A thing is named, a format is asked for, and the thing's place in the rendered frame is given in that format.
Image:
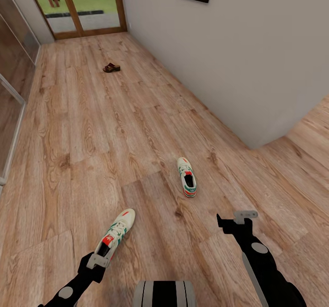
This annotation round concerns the gym shoe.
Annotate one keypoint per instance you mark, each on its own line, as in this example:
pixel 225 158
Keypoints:
pixel 112 238
pixel 187 177

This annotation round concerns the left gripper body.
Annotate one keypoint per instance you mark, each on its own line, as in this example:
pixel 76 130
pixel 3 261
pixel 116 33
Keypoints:
pixel 95 274

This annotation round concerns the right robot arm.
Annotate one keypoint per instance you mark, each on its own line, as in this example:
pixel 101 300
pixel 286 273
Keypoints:
pixel 270 285

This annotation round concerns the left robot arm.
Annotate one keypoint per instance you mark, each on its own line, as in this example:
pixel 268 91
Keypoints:
pixel 92 268

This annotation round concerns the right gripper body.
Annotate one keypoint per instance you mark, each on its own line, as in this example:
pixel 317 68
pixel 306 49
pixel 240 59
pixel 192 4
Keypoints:
pixel 231 227

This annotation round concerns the sandal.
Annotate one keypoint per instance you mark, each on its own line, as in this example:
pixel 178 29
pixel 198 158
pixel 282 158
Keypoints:
pixel 111 67

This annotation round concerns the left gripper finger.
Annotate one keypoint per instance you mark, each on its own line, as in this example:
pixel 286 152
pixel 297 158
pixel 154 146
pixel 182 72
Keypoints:
pixel 87 256

